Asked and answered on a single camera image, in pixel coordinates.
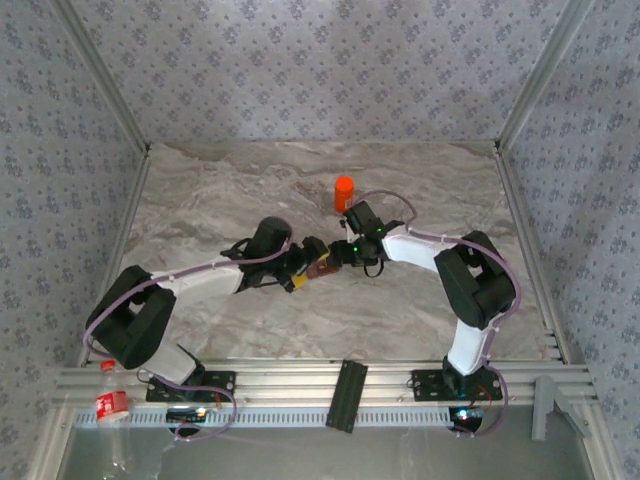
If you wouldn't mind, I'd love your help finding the brown chocolate bar piece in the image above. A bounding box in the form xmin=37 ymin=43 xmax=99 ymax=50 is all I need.
xmin=305 ymin=260 xmax=343 ymax=280

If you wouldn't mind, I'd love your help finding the small circuit board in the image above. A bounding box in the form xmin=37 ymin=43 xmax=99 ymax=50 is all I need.
xmin=448 ymin=405 xmax=487 ymax=434
xmin=165 ymin=407 xmax=209 ymax=422

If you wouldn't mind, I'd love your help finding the grey metal sheet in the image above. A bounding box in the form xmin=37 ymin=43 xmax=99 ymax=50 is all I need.
xmin=52 ymin=405 xmax=604 ymax=480

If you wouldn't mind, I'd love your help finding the clear bottle with red label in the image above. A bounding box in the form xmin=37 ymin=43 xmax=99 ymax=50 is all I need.
xmin=93 ymin=358 xmax=137 ymax=474

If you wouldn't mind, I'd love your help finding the aluminium front rail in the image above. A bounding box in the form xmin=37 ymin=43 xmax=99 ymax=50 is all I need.
xmin=53 ymin=357 xmax=600 ymax=407

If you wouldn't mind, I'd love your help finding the black rail bracket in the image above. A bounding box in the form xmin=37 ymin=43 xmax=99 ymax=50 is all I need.
xmin=324 ymin=358 xmax=370 ymax=435

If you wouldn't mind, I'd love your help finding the slotted grey cable duct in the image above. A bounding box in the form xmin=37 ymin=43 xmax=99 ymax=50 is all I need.
xmin=73 ymin=405 xmax=454 ymax=430

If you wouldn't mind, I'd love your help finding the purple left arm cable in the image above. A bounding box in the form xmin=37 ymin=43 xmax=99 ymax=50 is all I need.
xmin=82 ymin=238 xmax=296 ymax=445

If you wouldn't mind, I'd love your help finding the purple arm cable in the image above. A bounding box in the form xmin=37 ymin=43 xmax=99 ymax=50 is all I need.
xmin=82 ymin=238 xmax=296 ymax=445
xmin=349 ymin=189 xmax=524 ymax=442

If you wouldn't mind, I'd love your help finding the aluminium side rail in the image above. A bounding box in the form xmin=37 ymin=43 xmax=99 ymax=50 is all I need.
xmin=494 ymin=144 xmax=571 ymax=364

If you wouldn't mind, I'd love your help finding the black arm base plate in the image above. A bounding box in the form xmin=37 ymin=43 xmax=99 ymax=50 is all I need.
xmin=145 ymin=370 xmax=237 ymax=403
xmin=410 ymin=369 xmax=504 ymax=403

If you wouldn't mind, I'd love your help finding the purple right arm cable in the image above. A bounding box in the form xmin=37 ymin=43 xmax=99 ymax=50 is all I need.
xmin=349 ymin=189 xmax=524 ymax=442

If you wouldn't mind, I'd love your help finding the aluminium corner post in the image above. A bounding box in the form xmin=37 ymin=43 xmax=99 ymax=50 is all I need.
xmin=494 ymin=0 xmax=597 ymax=154
xmin=49 ymin=0 xmax=153 ymax=156

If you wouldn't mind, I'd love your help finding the grey angle bracket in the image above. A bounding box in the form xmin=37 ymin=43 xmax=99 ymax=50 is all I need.
xmin=529 ymin=375 xmax=594 ymax=442

